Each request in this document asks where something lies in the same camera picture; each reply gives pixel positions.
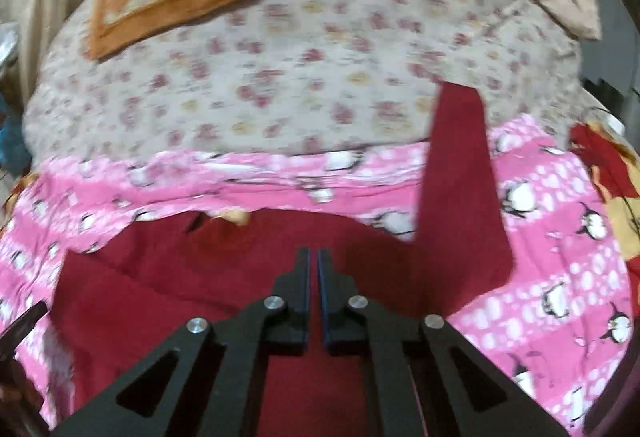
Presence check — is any red and yellow patterned cloth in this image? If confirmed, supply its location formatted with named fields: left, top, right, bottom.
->
left=567, top=119, right=640, bottom=268

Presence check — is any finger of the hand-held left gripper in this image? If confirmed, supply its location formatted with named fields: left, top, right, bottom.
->
left=0, top=301, right=49, bottom=343

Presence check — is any blue bag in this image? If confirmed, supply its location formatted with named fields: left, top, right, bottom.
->
left=0, top=97, right=32, bottom=174

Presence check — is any pink penguin print blanket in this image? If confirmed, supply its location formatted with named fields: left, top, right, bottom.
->
left=0, top=114, right=633, bottom=437

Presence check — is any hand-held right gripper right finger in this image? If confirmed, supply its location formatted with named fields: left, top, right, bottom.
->
left=317, top=248, right=572, bottom=437

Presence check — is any dark red garment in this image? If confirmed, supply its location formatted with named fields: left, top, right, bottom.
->
left=50, top=82, right=516, bottom=437

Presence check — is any floral bed sheet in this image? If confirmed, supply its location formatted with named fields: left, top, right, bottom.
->
left=22, top=0, right=585, bottom=168

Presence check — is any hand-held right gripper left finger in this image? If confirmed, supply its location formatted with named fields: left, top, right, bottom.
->
left=50, top=247, right=312, bottom=437

